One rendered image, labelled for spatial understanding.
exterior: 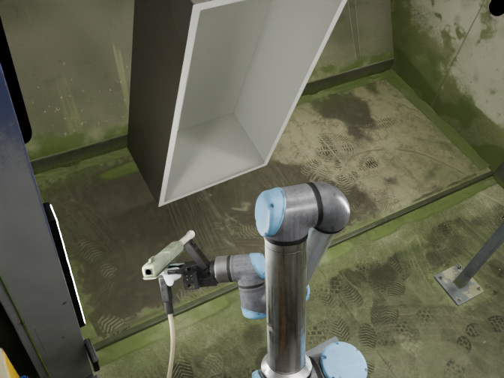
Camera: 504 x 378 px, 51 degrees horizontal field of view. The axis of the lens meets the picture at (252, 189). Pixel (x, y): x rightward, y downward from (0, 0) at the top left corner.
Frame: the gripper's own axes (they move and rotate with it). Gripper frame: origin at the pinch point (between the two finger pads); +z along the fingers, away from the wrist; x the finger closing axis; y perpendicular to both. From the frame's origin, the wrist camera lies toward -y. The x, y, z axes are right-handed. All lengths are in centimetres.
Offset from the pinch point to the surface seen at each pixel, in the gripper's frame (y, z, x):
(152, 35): -78, -10, 2
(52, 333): 12.9, 33.4, -18.4
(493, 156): 1, -162, 189
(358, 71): -66, -86, 226
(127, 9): -114, 40, 120
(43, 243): -23, 12, -46
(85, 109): -63, 70, 110
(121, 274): 21, 49, 71
